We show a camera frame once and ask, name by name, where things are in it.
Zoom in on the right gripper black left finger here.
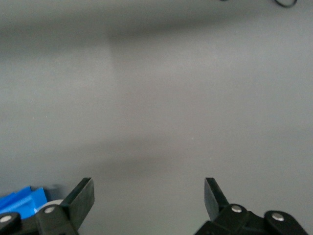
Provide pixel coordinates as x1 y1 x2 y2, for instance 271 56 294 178
0 177 95 235

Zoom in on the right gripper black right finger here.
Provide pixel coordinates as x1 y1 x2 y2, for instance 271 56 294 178
194 177 309 235

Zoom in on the blue plastic storage bin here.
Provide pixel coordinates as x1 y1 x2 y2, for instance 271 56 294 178
0 186 48 220

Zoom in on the dark grey table mat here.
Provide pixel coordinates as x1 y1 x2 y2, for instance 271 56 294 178
0 0 313 235

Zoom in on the thin black looped cable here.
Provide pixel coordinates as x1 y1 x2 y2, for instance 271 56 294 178
272 0 298 8

